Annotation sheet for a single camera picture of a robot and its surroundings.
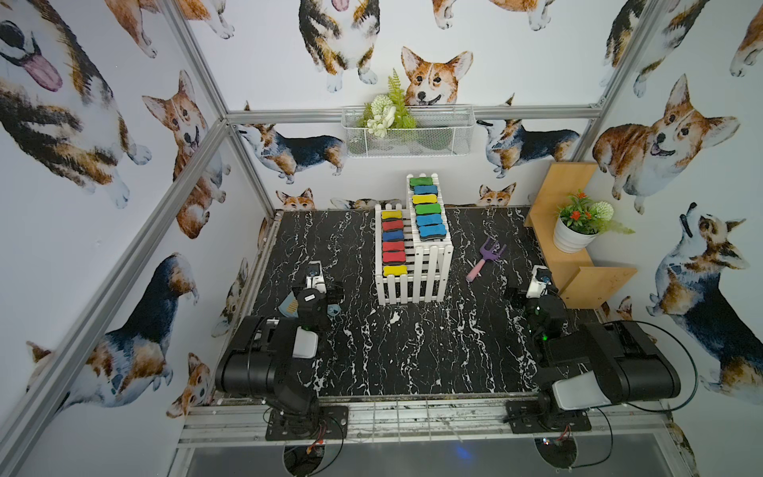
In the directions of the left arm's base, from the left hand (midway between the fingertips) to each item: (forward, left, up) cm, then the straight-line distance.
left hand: (318, 268), depth 92 cm
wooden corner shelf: (-10, -75, +4) cm, 76 cm away
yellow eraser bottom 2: (-4, -24, +4) cm, 24 cm away
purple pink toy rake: (+11, -57, -10) cm, 59 cm away
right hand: (-4, -65, +2) cm, 66 cm away
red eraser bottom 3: (+2, -23, +2) cm, 23 cm away
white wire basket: (+33, -39, +26) cm, 57 cm away
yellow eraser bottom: (+19, -23, +4) cm, 30 cm away
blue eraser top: (+15, -33, +18) cm, 41 cm away
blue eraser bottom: (+10, -23, +3) cm, 25 cm away
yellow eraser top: (+11, -32, +18) cm, 39 cm away
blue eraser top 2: (+3, -33, +18) cm, 37 cm away
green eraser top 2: (+7, -32, +19) cm, 37 cm away
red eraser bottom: (+14, -23, +3) cm, 27 cm away
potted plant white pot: (+7, -79, +11) cm, 80 cm away
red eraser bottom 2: (+5, -22, +4) cm, 23 cm away
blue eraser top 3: (-2, -34, +19) cm, 39 cm away
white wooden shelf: (-7, -29, +15) cm, 33 cm away
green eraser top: (+19, -32, +18) cm, 41 cm away
